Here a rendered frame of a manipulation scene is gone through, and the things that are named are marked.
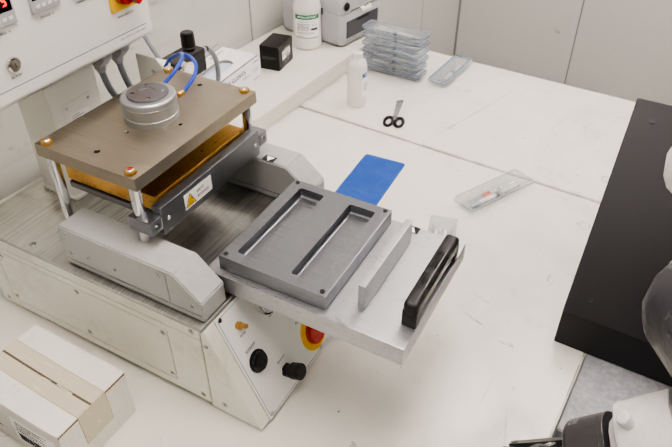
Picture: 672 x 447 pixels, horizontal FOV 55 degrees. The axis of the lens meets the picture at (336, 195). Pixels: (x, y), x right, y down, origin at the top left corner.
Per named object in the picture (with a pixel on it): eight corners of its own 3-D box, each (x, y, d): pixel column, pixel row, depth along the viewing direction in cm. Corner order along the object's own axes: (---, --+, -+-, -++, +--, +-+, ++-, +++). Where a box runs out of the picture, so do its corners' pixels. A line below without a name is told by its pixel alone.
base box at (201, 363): (6, 302, 113) (-27, 226, 103) (152, 191, 139) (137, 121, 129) (262, 432, 93) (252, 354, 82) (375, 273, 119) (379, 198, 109)
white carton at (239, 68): (172, 108, 159) (167, 81, 155) (223, 71, 176) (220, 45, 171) (213, 119, 155) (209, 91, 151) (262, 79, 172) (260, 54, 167)
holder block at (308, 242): (219, 268, 88) (217, 254, 86) (296, 191, 102) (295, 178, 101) (325, 311, 82) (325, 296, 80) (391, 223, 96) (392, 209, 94)
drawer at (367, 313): (208, 288, 90) (201, 246, 86) (291, 204, 106) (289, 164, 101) (402, 370, 79) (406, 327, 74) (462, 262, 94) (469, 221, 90)
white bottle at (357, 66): (349, 108, 168) (349, 57, 160) (345, 99, 172) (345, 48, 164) (367, 107, 169) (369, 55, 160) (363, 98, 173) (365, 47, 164)
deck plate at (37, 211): (-30, 227, 103) (-32, 222, 102) (124, 128, 127) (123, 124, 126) (201, 333, 85) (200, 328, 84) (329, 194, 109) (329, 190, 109)
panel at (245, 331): (269, 420, 94) (212, 321, 87) (362, 290, 115) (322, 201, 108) (280, 422, 92) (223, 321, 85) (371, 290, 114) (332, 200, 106)
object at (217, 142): (70, 186, 95) (53, 130, 89) (169, 119, 111) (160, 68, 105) (161, 221, 88) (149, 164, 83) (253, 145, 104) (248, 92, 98)
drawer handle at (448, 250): (400, 324, 80) (402, 301, 78) (444, 253, 91) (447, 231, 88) (415, 330, 79) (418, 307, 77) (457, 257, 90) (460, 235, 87)
